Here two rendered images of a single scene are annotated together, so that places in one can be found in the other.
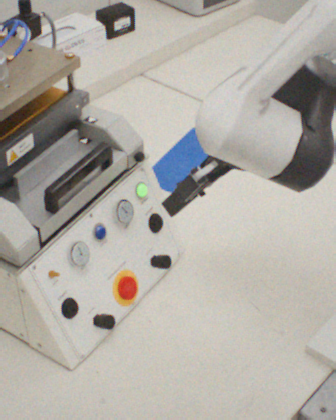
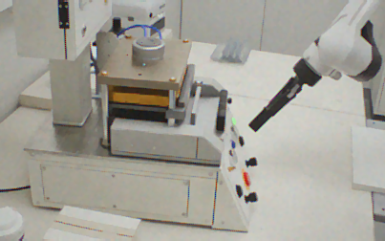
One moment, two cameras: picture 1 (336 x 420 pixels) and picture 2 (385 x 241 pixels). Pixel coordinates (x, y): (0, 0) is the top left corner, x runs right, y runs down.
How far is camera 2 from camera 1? 0.77 m
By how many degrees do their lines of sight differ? 26
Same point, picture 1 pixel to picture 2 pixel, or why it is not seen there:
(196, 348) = (300, 201)
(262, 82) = (362, 18)
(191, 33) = not seen: hidden behind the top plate
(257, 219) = (270, 136)
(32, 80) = (181, 54)
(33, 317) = (224, 201)
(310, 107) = (367, 34)
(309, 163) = (376, 61)
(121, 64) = not seen: hidden behind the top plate
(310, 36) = not seen: outside the picture
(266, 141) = (363, 51)
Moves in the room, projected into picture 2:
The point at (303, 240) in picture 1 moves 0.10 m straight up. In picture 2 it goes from (303, 141) to (308, 112)
